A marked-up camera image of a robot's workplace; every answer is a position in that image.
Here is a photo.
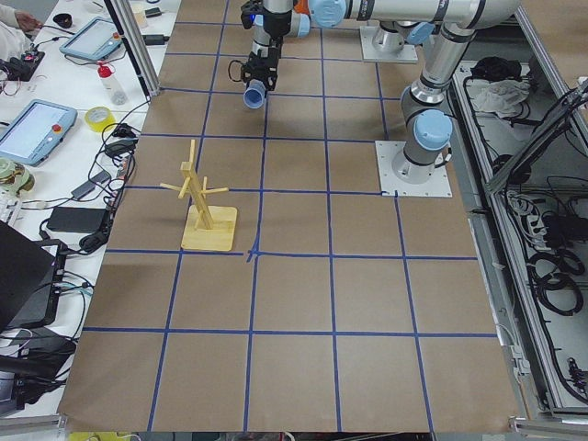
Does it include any light blue plastic cup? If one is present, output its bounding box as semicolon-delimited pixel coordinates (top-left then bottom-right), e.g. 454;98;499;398
243;79;266;109

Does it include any wooden cup tree stand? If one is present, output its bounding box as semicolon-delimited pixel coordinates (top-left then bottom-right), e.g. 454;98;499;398
160;140;238;252

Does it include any orange can with silver lid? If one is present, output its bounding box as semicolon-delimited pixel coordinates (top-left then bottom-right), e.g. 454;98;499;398
294;0;310;15

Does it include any red capped squeeze bottle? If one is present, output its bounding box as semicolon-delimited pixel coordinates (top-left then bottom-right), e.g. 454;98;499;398
97;62;128;106

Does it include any yellow tape roll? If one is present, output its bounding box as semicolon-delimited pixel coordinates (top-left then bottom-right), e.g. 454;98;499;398
84;106;117;133

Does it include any far blue teach pendant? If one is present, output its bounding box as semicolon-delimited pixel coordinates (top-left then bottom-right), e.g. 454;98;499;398
59;17;122;62

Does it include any blue teach pendant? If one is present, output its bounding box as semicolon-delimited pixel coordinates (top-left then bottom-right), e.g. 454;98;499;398
59;17;122;62
1;99;77;166

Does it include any black bowl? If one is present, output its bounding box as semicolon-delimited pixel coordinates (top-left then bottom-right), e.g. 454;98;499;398
52;13;73;29

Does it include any white crumpled cloth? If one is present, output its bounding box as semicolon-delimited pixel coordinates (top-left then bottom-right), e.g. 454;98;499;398
472;80;530;118

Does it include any near blue teach pendant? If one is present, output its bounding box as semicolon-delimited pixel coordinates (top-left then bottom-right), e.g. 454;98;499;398
1;99;77;166

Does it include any black power adapter brick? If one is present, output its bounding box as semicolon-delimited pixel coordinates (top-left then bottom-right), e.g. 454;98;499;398
47;207;107;233

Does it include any black laptop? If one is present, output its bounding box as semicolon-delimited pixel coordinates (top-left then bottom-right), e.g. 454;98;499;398
1;222;66;331

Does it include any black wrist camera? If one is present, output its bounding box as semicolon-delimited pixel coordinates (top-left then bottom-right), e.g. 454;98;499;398
241;0;264;29

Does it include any aluminium frame post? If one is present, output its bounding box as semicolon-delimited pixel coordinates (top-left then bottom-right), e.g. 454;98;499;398
104;0;160;98

